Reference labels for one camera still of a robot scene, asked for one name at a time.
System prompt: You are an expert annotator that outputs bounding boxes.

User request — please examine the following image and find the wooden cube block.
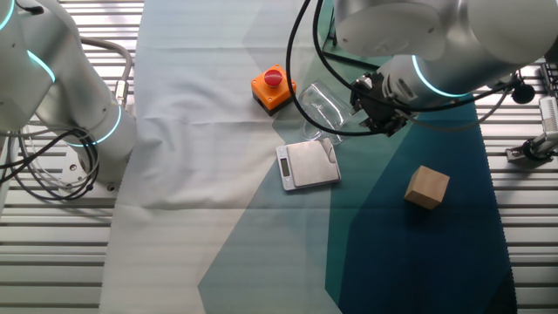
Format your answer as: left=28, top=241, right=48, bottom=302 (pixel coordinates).
left=404, top=165, right=451, bottom=211

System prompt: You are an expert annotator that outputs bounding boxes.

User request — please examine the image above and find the silver digital kitchen scale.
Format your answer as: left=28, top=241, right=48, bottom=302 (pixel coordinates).
left=276, top=138, right=343, bottom=192

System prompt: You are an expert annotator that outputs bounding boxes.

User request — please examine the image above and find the clear glass cup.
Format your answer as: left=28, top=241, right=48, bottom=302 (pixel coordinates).
left=297, top=80, right=355, bottom=146

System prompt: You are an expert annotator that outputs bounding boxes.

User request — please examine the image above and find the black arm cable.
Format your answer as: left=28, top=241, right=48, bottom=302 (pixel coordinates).
left=285, top=0, right=536, bottom=138

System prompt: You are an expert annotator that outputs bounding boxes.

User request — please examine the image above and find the small camera mount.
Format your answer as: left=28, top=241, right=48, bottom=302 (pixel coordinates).
left=505, top=132, right=558, bottom=165

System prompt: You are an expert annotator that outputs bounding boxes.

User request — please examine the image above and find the teal white blue tablecloth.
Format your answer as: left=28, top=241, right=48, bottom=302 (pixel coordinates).
left=99, top=0, right=518, bottom=314

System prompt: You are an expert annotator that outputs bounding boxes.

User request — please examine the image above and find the robot base cable bundle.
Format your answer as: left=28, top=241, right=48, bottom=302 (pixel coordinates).
left=0, top=126, right=101, bottom=201

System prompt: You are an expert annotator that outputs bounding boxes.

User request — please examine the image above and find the black wire cup rack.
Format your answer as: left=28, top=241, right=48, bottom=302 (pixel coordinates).
left=321, top=37, right=380, bottom=71

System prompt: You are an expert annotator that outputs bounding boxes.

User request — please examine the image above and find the orange emergency stop button box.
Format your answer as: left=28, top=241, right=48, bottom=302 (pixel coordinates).
left=250, top=64, right=297, bottom=117

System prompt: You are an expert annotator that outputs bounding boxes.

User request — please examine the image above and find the thick grey conduit hose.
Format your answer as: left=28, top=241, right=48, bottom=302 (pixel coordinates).
left=76, top=35, right=134, bottom=108

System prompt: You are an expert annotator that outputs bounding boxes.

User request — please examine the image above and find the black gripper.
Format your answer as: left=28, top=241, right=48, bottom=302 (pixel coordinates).
left=350, top=72, right=413, bottom=138

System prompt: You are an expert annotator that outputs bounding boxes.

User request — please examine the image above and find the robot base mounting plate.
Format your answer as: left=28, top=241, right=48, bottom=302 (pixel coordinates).
left=60, top=147, right=121, bottom=193

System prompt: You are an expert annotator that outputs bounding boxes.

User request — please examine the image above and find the small silver camera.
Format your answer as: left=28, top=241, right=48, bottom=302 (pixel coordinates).
left=539, top=96, right=558, bottom=133

